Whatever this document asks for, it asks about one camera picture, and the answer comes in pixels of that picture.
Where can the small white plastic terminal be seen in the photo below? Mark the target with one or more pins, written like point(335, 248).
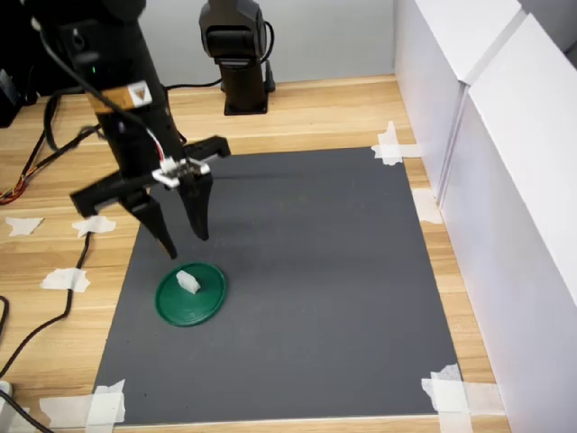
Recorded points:
point(188, 282)

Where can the round green lid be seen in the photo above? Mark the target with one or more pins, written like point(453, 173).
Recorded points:
point(194, 311)

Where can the white tape patch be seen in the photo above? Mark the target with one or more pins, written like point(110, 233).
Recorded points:
point(390, 151)
point(58, 279)
point(451, 397)
point(427, 207)
point(22, 225)
point(101, 225)
point(106, 403)

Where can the black device box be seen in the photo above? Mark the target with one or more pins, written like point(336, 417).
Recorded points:
point(9, 99)

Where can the dark grey mat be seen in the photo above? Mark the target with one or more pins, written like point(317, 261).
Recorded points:
point(293, 325)

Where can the crumpled white tape wad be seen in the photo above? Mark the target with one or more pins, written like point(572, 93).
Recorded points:
point(35, 23)

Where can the white plastic block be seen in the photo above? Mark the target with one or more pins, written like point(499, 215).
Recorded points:
point(5, 392)

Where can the white partition panel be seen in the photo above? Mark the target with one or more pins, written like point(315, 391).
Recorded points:
point(428, 67)
point(518, 225)

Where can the small white camera box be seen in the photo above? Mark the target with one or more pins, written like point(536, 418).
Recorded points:
point(169, 177)

